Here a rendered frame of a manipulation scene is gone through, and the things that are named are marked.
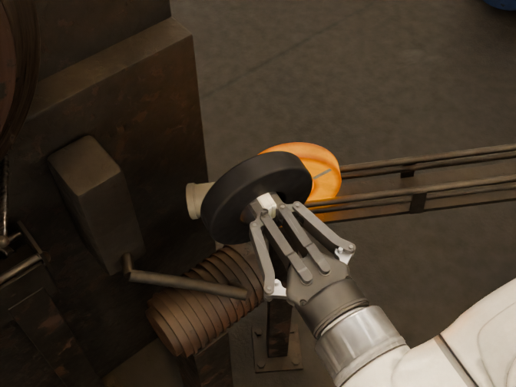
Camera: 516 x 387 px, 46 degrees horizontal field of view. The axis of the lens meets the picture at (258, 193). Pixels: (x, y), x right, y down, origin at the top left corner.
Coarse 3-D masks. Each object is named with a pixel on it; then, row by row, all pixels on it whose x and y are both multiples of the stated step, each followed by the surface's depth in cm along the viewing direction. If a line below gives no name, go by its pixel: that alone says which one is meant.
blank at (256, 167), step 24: (240, 168) 73; (264, 168) 73; (288, 168) 74; (216, 192) 74; (240, 192) 73; (264, 192) 76; (288, 192) 79; (216, 216) 75; (240, 216) 80; (216, 240) 80; (240, 240) 83
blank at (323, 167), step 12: (288, 144) 92; (300, 144) 92; (312, 144) 92; (300, 156) 90; (312, 156) 91; (324, 156) 92; (312, 168) 92; (324, 168) 93; (336, 168) 93; (324, 180) 95; (336, 180) 95; (312, 192) 97; (324, 192) 98; (336, 192) 98
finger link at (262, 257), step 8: (256, 224) 74; (256, 232) 74; (256, 240) 73; (256, 248) 73; (264, 248) 73; (256, 256) 74; (264, 256) 72; (264, 264) 71; (264, 272) 71; (272, 272) 71; (264, 280) 70; (272, 280) 70; (264, 288) 70; (272, 288) 70
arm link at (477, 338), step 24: (504, 288) 61; (480, 312) 60; (504, 312) 58; (456, 336) 60; (480, 336) 58; (504, 336) 56; (480, 360) 58; (504, 360) 55; (480, 384) 57; (504, 384) 55
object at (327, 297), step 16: (288, 272) 71; (320, 272) 71; (336, 272) 71; (288, 288) 70; (304, 288) 70; (320, 288) 70; (336, 288) 67; (352, 288) 68; (304, 304) 69; (320, 304) 67; (336, 304) 66; (352, 304) 66; (368, 304) 69; (304, 320) 69; (320, 320) 66; (320, 336) 68
